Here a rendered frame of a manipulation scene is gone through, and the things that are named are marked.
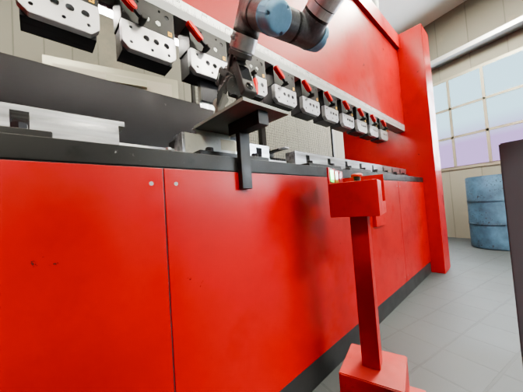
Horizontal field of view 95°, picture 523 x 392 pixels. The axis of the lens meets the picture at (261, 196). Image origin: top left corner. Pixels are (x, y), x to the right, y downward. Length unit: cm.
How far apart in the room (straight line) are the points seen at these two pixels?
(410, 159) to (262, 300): 220
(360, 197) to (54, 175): 80
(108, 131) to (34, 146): 20
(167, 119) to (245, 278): 97
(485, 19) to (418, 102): 259
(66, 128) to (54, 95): 60
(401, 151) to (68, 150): 260
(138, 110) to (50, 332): 102
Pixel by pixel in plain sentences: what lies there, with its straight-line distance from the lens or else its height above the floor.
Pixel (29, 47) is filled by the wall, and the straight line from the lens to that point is 317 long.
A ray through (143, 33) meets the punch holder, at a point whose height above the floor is 123.
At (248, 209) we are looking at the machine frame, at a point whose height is 71.
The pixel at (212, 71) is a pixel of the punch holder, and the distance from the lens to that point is 96.
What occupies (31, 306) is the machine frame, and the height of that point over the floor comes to 57.
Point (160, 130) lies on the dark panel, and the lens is 139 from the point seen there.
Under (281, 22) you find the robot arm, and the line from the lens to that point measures 70.
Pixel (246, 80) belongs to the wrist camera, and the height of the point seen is 108.
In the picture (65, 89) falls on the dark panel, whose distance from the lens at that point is 135.
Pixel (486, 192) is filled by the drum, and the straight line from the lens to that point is 393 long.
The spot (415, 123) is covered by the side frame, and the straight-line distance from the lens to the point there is 278.
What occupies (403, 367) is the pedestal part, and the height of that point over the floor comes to 12.
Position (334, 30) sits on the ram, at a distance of 186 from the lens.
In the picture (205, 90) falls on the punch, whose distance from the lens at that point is 95.
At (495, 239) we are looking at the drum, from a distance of 396.
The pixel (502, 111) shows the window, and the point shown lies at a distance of 475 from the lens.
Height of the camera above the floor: 72
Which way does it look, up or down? 2 degrees up
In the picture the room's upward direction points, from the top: 4 degrees counter-clockwise
